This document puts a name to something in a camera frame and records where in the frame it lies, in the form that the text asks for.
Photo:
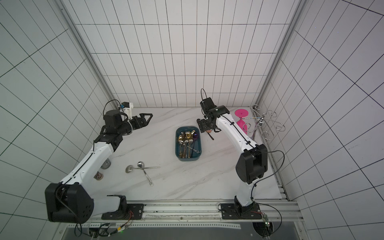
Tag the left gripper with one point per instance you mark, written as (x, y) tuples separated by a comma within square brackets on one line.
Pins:
[(145, 123)]

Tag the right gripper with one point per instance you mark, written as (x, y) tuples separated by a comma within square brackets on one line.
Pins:
[(205, 125)]

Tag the teal storage box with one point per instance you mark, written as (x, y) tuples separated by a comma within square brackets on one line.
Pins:
[(198, 146)]

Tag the rose gold spoon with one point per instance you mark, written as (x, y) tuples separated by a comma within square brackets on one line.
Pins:
[(183, 140)]

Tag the gold ornate-handle spoon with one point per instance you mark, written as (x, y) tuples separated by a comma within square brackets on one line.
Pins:
[(180, 141)]

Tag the purple spoon group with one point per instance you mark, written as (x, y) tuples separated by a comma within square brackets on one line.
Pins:
[(195, 139)]

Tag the gold slim spoon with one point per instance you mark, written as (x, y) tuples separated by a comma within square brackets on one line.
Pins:
[(189, 135)]

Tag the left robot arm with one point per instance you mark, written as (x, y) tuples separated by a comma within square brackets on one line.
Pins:
[(70, 200)]

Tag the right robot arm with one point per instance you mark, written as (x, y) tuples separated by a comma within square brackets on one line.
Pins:
[(251, 165)]

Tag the silver ladle spoon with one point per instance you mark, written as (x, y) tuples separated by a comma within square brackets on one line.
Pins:
[(130, 168)]

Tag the pink plastic goblet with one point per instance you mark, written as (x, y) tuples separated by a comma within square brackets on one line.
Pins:
[(242, 114)]

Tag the clear drinking glass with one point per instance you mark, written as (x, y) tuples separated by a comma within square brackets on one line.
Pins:
[(106, 164)]

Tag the spice shaker bottle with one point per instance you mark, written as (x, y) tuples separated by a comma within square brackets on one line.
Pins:
[(98, 176)]

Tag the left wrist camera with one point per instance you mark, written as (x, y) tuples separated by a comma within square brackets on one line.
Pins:
[(127, 108)]

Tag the chrome wire cup rack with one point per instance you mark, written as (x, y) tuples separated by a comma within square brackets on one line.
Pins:
[(265, 123)]

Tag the aluminium mounting rail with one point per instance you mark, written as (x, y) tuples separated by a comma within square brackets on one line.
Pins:
[(197, 214)]

